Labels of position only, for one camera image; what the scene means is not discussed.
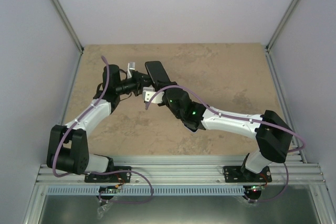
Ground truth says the black phone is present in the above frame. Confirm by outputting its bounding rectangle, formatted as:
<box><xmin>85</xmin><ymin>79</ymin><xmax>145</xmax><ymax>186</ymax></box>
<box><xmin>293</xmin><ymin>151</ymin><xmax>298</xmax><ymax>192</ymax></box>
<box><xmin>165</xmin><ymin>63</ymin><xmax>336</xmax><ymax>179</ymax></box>
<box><xmin>145</xmin><ymin>61</ymin><xmax>171</xmax><ymax>91</ymax></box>

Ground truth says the right controller circuit board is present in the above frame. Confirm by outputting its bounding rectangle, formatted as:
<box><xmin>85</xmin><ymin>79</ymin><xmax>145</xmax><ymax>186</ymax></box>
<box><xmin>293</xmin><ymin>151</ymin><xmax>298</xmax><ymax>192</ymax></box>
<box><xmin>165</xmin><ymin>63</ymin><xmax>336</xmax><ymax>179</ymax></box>
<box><xmin>249</xmin><ymin>184</ymin><xmax>266</xmax><ymax>193</ymax></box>

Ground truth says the aluminium frame post left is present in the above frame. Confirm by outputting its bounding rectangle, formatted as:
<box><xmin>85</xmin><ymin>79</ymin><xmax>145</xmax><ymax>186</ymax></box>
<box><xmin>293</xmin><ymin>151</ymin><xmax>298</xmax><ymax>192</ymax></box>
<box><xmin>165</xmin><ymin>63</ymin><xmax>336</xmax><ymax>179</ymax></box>
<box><xmin>50</xmin><ymin>0</ymin><xmax>83</xmax><ymax>54</ymax></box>

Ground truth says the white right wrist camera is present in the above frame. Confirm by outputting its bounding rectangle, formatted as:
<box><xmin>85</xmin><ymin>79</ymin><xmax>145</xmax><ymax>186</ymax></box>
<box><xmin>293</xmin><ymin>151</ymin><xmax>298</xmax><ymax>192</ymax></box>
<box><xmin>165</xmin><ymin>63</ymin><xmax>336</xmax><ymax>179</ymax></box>
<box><xmin>142</xmin><ymin>87</ymin><xmax>164</xmax><ymax>104</ymax></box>

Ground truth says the controller circuit board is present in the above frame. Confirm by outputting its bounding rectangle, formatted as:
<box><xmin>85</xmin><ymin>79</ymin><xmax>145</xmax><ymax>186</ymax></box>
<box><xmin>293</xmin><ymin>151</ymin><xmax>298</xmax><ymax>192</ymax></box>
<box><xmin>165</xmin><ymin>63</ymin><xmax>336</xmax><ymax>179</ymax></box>
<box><xmin>249</xmin><ymin>184</ymin><xmax>266</xmax><ymax>193</ymax></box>
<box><xmin>98</xmin><ymin>185</ymin><xmax>122</xmax><ymax>194</ymax></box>

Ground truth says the grey slotted cable duct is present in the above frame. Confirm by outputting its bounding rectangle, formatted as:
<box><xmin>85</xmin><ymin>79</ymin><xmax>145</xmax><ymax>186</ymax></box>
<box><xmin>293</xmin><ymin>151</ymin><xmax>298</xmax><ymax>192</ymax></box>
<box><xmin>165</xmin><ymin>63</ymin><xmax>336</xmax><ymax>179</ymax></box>
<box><xmin>46</xmin><ymin>185</ymin><xmax>245</xmax><ymax>196</ymax></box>

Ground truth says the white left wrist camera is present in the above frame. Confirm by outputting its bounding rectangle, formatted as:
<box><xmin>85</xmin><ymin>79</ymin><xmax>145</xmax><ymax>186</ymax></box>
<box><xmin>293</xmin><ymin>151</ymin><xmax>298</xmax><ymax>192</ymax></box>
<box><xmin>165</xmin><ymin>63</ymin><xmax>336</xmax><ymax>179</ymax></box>
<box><xmin>127</xmin><ymin>62</ymin><xmax>135</xmax><ymax>79</ymax></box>

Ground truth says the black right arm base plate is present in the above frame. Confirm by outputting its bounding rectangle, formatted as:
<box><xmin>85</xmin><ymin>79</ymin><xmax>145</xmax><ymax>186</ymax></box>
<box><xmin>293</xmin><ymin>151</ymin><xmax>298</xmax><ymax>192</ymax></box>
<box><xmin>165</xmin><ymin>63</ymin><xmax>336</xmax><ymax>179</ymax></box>
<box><xmin>222</xmin><ymin>166</ymin><xmax>272</xmax><ymax>183</ymax></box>

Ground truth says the left controller circuit board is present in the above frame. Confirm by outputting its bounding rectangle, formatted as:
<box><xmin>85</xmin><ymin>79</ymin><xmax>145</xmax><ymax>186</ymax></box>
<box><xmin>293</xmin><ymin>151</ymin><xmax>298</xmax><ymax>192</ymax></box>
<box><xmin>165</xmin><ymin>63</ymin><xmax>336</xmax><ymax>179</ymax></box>
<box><xmin>98</xmin><ymin>185</ymin><xmax>122</xmax><ymax>194</ymax></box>

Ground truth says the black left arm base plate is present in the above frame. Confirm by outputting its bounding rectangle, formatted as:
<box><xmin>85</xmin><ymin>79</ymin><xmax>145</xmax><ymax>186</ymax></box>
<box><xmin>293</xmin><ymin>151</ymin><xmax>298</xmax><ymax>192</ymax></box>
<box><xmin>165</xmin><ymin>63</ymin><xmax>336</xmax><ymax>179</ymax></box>
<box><xmin>84</xmin><ymin>166</ymin><xmax>132</xmax><ymax>184</ymax></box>

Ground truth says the aluminium frame post right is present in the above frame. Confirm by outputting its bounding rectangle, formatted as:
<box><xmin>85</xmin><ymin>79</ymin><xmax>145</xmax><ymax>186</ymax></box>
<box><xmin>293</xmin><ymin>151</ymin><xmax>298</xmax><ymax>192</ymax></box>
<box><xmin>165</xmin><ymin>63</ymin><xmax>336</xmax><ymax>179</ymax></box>
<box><xmin>265</xmin><ymin>0</ymin><xmax>301</xmax><ymax>53</ymax></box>

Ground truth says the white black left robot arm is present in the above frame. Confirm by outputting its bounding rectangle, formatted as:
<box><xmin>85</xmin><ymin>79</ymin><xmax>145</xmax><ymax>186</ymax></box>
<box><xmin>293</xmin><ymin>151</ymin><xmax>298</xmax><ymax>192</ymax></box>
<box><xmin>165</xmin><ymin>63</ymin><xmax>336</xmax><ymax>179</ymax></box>
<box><xmin>47</xmin><ymin>65</ymin><xmax>152</xmax><ymax>182</ymax></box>

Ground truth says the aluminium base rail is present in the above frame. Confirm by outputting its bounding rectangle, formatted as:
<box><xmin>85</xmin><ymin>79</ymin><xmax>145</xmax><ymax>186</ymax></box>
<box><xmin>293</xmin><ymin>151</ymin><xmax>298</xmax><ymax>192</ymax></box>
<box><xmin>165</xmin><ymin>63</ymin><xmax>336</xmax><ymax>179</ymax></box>
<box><xmin>36</xmin><ymin>154</ymin><xmax>326</xmax><ymax>185</ymax></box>

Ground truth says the clear plastic bag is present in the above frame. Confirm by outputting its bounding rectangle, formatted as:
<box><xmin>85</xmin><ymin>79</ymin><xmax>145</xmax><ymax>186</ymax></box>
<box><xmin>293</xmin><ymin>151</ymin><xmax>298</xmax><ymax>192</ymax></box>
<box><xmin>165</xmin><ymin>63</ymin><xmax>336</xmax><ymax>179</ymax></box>
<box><xmin>97</xmin><ymin>204</ymin><xmax>108</xmax><ymax>220</ymax></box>

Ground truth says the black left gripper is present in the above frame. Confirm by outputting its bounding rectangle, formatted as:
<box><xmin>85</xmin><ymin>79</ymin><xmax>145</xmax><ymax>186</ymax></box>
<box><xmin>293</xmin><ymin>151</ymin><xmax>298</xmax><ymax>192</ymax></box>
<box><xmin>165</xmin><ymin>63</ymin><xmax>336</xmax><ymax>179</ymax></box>
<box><xmin>116</xmin><ymin>71</ymin><xmax>156</xmax><ymax>97</ymax></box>

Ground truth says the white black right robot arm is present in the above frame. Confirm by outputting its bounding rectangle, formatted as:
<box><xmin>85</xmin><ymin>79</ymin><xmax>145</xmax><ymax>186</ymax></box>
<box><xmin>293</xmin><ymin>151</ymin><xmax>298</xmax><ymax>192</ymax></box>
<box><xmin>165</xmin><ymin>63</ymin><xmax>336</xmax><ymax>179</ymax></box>
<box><xmin>157</xmin><ymin>85</ymin><xmax>292</xmax><ymax>182</ymax></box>

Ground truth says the aluminium frame post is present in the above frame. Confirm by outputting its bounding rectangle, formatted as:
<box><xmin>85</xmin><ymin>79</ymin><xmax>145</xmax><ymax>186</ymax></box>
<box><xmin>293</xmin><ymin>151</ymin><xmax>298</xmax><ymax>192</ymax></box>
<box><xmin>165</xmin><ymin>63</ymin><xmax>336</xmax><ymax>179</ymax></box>
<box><xmin>265</xmin><ymin>0</ymin><xmax>301</xmax><ymax>53</ymax></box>
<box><xmin>50</xmin><ymin>0</ymin><xmax>83</xmax><ymax>54</ymax></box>

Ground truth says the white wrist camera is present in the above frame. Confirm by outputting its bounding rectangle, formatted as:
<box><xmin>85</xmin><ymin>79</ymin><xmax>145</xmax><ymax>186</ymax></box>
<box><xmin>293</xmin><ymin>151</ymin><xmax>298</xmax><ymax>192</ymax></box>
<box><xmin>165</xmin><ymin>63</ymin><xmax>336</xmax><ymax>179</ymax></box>
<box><xmin>127</xmin><ymin>62</ymin><xmax>135</xmax><ymax>79</ymax></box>
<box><xmin>142</xmin><ymin>87</ymin><xmax>164</xmax><ymax>104</ymax></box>

